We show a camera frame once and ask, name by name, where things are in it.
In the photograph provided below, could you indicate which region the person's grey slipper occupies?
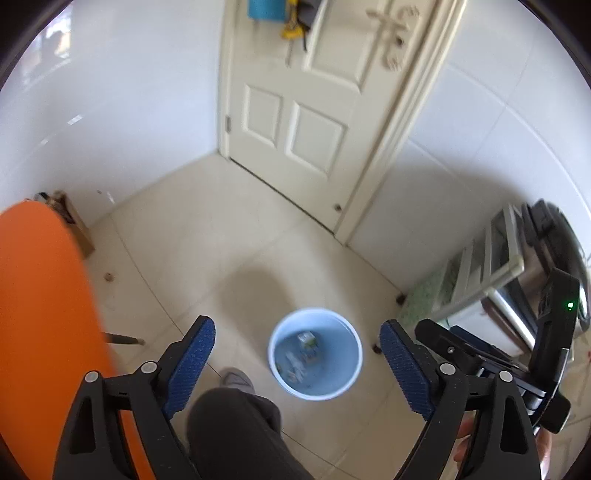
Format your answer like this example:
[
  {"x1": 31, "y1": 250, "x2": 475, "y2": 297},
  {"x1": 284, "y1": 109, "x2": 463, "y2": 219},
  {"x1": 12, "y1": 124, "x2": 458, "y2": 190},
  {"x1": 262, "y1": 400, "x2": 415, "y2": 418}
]
[{"x1": 221, "y1": 368, "x2": 256, "y2": 394}]

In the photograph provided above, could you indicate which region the person's right hand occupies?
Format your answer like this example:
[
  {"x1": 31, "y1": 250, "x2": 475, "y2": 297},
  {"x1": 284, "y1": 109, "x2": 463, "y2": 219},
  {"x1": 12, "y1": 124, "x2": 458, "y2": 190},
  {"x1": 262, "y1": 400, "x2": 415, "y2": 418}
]
[{"x1": 454, "y1": 412, "x2": 476, "y2": 468}]

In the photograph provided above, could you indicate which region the stainless steel appliance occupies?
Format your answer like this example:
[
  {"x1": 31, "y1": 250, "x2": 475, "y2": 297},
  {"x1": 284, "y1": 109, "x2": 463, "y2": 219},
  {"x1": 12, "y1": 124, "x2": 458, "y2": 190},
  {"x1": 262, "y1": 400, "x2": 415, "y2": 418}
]
[{"x1": 480, "y1": 198, "x2": 591, "y2": 356}]

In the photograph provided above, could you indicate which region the white shelf rack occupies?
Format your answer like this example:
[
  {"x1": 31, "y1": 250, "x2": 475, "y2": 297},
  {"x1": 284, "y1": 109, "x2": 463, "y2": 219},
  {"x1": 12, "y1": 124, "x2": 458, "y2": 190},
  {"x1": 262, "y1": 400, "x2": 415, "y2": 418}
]
[{"x1": 397, "y1": 203, "x2": 527, "y2": 342}]

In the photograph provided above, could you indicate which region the yellow hanging item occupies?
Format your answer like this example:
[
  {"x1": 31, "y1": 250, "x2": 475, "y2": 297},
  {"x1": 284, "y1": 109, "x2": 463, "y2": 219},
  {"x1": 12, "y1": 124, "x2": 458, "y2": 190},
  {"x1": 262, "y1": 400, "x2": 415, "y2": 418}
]
[{"x1": 281, "y1": 0, "x2": 309, "y2": 41}]

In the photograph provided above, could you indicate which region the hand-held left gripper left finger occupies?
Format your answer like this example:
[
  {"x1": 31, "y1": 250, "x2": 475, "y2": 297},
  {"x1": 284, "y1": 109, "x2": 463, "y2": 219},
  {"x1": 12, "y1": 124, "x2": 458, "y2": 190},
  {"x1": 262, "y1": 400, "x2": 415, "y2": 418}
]
[{"x1": 53, "y1": 315, "x2": 216, "y2": 480}]

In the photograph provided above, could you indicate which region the small drink carton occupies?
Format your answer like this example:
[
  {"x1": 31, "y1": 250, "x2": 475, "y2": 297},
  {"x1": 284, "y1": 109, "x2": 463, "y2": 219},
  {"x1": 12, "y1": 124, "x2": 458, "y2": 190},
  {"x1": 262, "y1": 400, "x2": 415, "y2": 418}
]
[{"x1": 298, "y1": 331, "x2": 320, "y2": 365}]

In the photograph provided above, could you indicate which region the light blue plastic bin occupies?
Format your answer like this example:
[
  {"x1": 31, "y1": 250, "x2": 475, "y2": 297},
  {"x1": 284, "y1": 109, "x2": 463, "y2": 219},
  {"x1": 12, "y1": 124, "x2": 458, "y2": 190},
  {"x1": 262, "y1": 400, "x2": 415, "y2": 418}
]
[{"x1": 269, "y1": 308, "x2": 363, "y2": 400}]

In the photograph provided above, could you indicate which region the cream panelled door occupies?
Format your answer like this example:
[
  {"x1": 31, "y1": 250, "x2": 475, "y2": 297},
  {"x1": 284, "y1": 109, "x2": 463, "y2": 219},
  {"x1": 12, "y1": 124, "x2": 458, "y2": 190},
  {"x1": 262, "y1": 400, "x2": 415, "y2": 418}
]
[{"x1": 221, "y1": 0, "x2": 444, "y2": 234}]

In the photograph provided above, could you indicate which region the person's right forearm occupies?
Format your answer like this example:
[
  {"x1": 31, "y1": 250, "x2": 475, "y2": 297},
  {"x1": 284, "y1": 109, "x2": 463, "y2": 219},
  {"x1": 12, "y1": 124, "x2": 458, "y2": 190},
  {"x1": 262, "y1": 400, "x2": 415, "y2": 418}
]
[{"x1": 534, "y1": 427, "x2": 553, "y2": 480}]

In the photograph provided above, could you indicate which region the brown cardboard box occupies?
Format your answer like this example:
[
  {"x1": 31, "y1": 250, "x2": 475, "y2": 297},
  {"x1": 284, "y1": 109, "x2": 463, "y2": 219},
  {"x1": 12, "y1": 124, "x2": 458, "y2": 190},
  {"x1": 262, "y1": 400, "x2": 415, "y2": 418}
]
[{"x1": 34, "y1": 191, "x2": 95, "y2": 258}]

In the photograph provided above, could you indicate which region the white crumpled paper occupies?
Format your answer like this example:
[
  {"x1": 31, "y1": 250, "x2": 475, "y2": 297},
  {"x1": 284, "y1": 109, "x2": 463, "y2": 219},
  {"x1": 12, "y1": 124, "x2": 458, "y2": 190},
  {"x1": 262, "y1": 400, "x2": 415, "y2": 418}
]
[{"x1": 281, "y1": 353, "x2": 309, "y2": 384}]

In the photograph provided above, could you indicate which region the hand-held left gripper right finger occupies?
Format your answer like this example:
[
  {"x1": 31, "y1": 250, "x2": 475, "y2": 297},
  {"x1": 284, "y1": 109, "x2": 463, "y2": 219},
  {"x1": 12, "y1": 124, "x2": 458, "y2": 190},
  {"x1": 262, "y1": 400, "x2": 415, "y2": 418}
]
[{"x1": 379, "y1": 319, "x2": 541, "y2": 480}]

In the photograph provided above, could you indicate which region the black device on appliance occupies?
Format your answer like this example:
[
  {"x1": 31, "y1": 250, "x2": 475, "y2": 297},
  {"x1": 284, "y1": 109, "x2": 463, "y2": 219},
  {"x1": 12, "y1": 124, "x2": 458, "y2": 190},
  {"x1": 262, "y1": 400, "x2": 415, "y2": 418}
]
[{"x1": 522, "y1": 198, "x2": 560, "y2": 246}]

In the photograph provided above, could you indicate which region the cream door handle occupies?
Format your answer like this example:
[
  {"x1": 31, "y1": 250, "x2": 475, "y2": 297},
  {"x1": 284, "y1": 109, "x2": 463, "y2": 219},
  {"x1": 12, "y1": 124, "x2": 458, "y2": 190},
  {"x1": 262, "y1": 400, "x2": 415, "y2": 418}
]
[{"x1": 367, "y1": 6, "x2": 420, "y2": 70}]

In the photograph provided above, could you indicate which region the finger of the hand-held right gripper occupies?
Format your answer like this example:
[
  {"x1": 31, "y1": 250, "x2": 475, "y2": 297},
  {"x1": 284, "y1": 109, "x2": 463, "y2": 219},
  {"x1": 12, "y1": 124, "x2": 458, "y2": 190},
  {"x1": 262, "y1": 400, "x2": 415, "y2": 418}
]
[
  {"x1": 450, "y1": 325, "x2": 513, "y2": 364},
  {"x1": 414, "y1": 319, "x2": 499, "y2": 372}
]

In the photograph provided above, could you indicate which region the person's grey trouser leg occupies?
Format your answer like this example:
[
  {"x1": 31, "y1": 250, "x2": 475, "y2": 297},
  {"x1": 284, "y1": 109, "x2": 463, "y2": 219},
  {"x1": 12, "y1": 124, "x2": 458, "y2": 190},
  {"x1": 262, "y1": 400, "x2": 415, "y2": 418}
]
[{"x1": 188, "y1": 388, "x2": 315, "y2": 480}]

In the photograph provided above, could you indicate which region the black table leg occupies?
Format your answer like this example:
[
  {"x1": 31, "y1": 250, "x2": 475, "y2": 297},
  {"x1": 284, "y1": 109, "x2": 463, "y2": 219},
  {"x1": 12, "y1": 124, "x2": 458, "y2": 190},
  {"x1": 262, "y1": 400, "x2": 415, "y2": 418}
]
[{"x1": 102, "y1": 331, "x2": 145, "y2": 347}]

